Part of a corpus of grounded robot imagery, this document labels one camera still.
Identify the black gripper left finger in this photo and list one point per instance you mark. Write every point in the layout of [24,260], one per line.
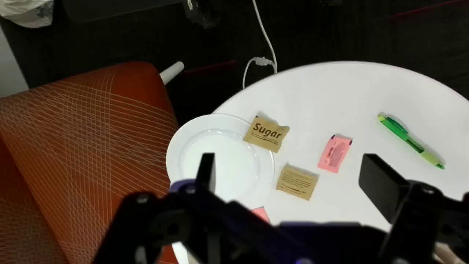
[206,176]

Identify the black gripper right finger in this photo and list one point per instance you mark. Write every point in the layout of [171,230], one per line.
[383,185]

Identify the green pen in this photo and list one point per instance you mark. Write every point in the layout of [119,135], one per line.
[396,128]

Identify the white round bowl plate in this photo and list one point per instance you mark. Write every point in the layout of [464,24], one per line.
[243,172]

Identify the pink sweetener packet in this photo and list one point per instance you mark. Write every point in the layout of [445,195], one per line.
[335,153]

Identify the pink packet under gripper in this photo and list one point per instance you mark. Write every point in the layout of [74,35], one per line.
[262,213]

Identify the brown sugar packet labelled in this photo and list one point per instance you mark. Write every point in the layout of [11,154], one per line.
[266,134]

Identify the brown sugar packet plain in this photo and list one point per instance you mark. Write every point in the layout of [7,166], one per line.
[297,182]

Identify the white plastic bag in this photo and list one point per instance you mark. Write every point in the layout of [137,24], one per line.
[29,13]

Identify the white chair armrest post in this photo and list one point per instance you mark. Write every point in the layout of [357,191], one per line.
[172,72]

